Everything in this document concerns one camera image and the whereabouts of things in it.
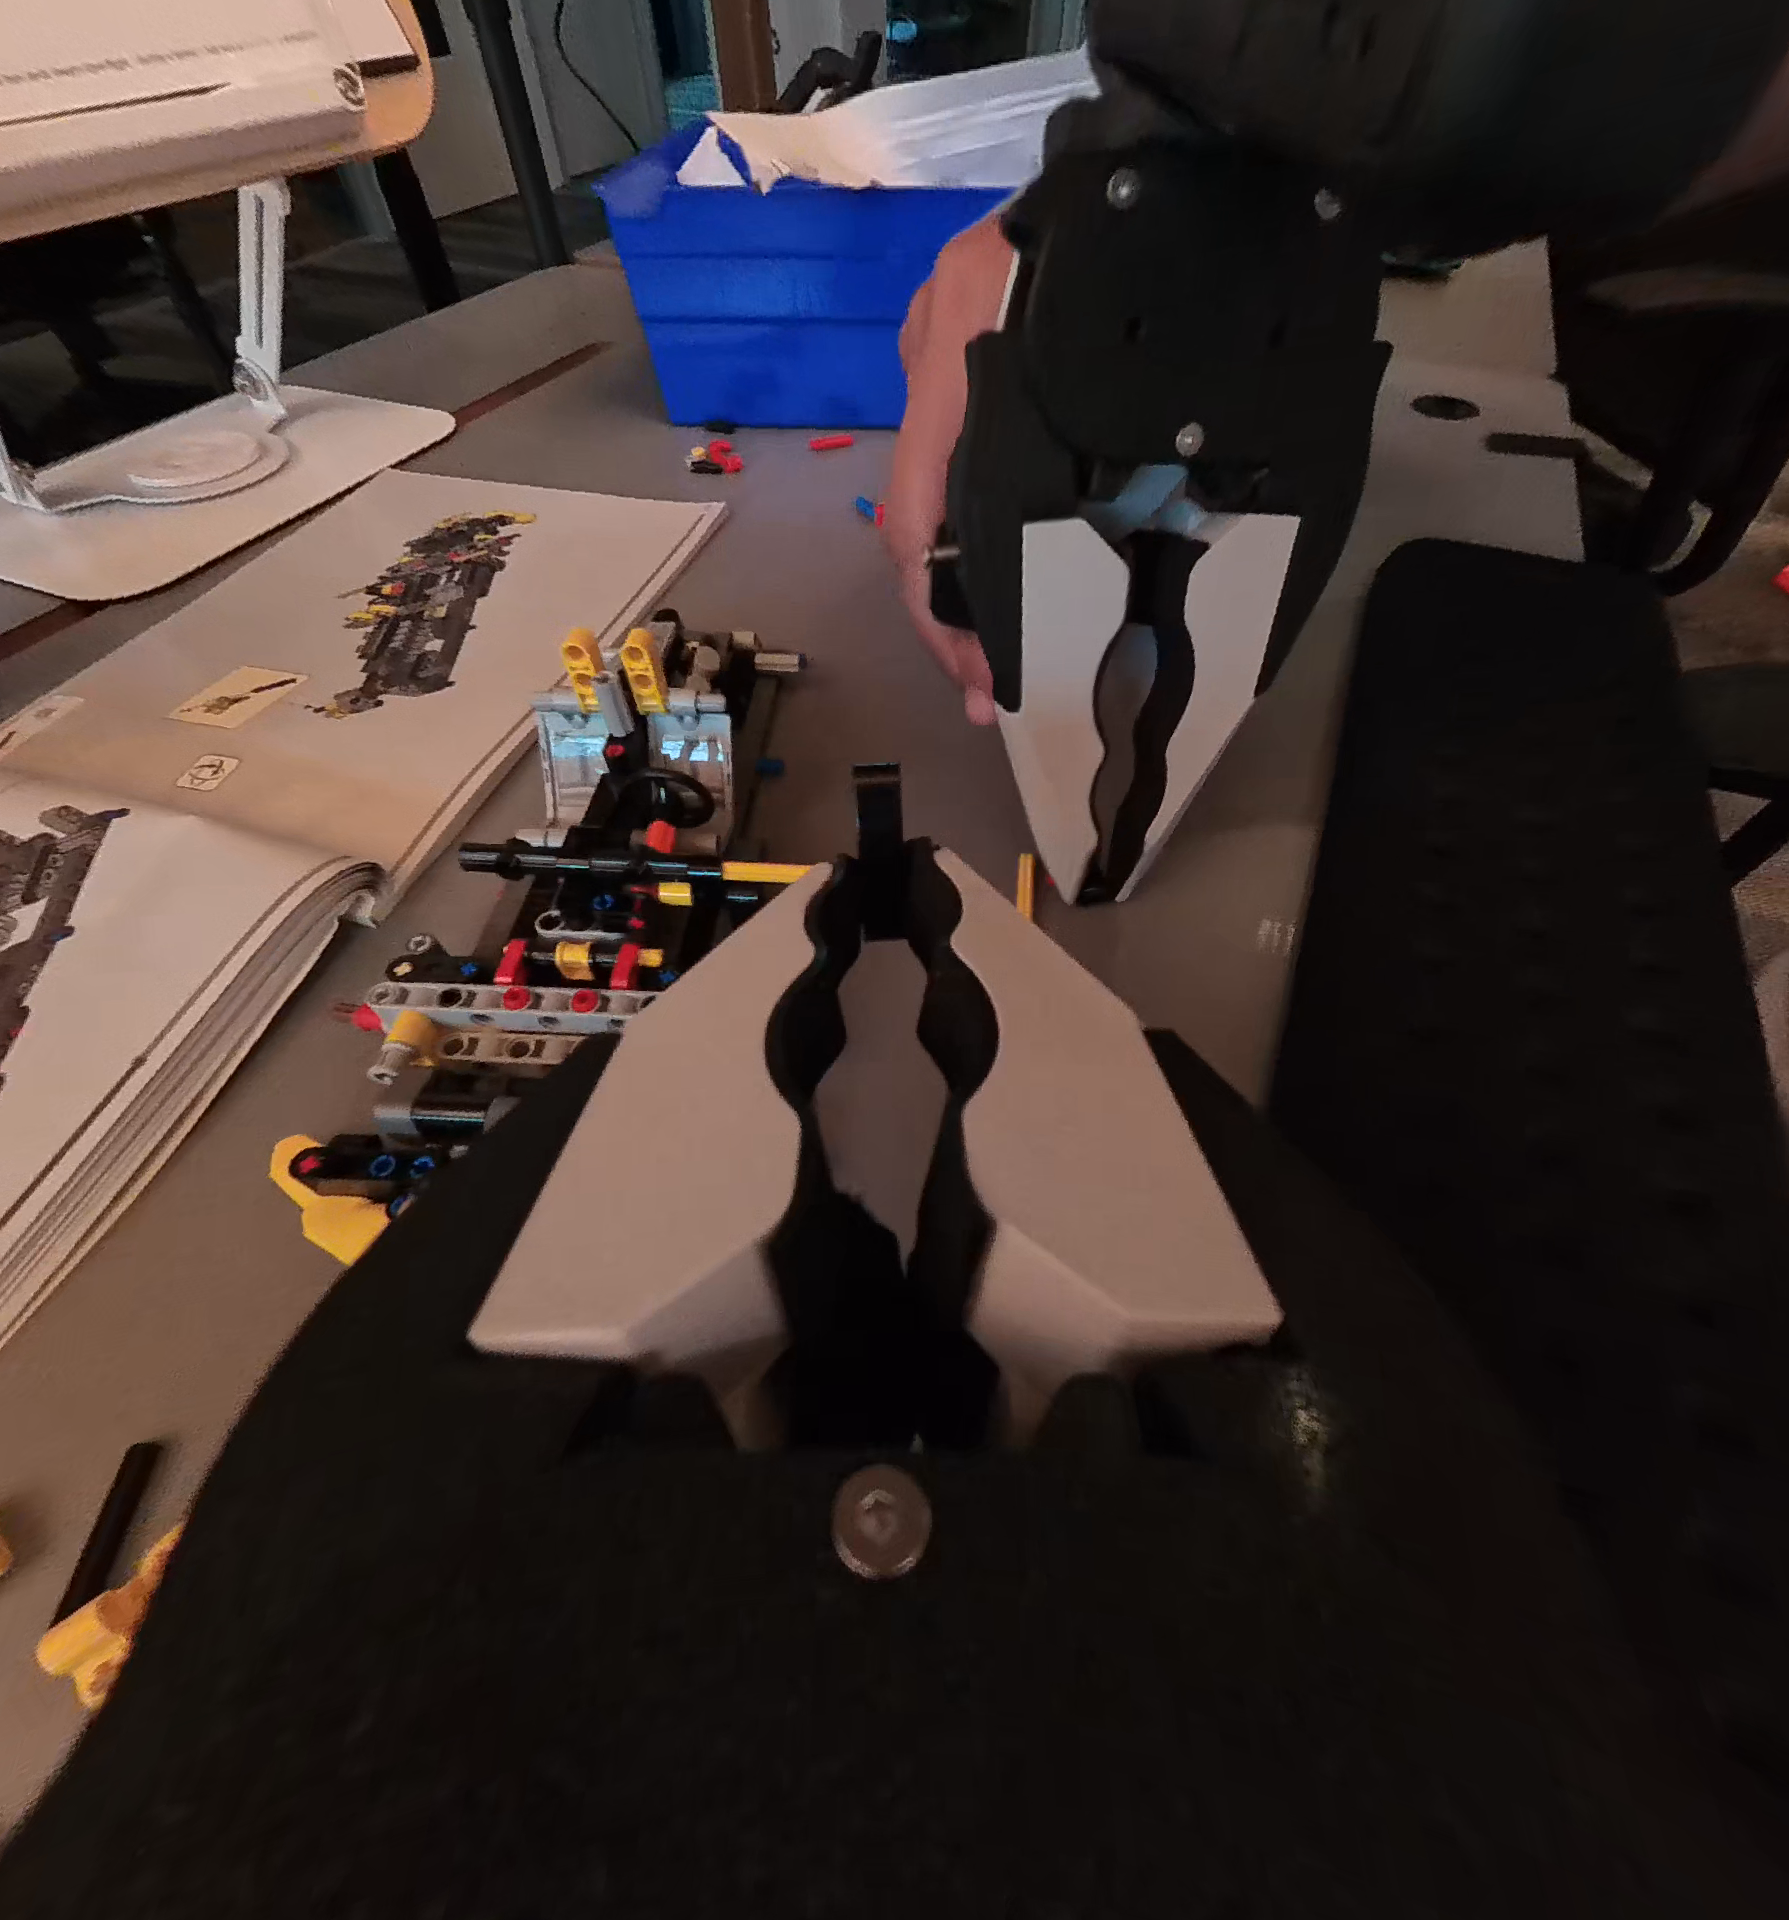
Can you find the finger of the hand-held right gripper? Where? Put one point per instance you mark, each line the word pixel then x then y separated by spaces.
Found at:
pixel 1052 674
pixel 1231 632

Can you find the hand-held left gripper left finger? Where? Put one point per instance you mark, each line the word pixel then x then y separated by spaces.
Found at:
pixel 654 1200

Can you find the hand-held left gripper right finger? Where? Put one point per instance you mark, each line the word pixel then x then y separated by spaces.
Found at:
pixel 1119 1200

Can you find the yellow lego axle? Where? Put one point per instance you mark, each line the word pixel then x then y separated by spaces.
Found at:
pixel 1026 884

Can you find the black lego connector blue pin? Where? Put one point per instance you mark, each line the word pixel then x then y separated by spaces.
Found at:
pixel 879 856

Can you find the lego car chassis model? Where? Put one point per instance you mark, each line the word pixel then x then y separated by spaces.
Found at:
pixel 593 901

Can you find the person's right hand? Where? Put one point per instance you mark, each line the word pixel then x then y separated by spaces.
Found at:
pixel 931 449

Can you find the white papers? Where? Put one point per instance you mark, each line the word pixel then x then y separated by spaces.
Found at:
pixel 924 135

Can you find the scatter of red blue pins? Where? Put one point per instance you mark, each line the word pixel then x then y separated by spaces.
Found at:
pixel 714 456

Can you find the blue plastic bin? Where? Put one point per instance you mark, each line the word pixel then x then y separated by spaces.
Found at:
pixel 773 299

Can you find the black dimpled pad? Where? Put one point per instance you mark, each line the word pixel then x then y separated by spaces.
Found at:
pixel 1509 976

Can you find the black office chair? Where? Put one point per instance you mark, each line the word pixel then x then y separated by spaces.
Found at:
pixel 1733 449

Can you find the open instruction booklet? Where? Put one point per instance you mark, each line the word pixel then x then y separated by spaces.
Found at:
pixel 233 751

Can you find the black metal pole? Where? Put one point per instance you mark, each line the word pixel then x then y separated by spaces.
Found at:
pixel 525 135

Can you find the white document stand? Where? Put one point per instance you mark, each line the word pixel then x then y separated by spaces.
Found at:
pixel 205 467

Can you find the printed task sheet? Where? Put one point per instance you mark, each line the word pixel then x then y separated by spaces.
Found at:
pixel 114 74

